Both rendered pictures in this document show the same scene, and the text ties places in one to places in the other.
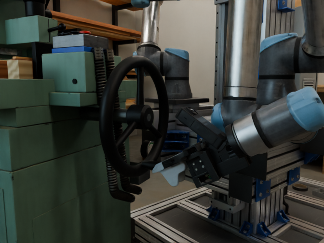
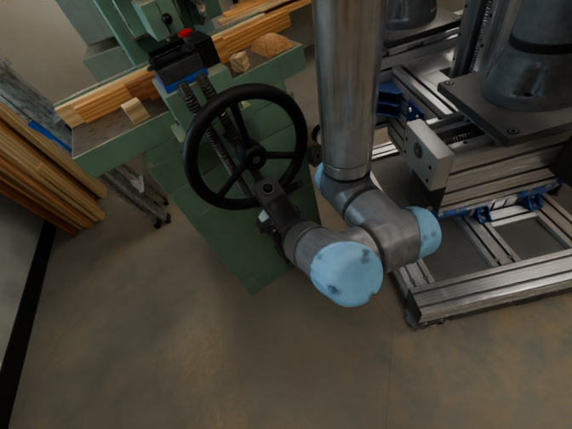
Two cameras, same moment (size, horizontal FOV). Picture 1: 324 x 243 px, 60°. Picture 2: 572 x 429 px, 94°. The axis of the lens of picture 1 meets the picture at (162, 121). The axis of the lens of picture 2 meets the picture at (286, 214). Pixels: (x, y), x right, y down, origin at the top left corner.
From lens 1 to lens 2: 0.55 m
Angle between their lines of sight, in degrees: 57
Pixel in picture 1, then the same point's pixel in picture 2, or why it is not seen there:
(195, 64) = not seen: outside the picture
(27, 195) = (189, 203)
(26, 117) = (158, 156)
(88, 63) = (177, 108)
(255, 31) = (349, 82)
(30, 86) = (147, 129)
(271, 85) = (516, 65)
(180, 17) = not seen: outside the picture
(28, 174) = (183, 191)
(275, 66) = (540, 24)
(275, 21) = not seen: outside the picture
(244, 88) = (335, 169)
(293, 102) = (314, 268)
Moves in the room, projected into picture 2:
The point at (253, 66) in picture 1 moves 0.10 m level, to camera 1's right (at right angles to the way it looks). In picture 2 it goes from (349, 142) to (432, 155)
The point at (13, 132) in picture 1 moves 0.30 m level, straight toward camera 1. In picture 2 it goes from (152, 170) to (90, 283)
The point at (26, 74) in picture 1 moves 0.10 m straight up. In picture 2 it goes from (140, 116) to (108, 71)
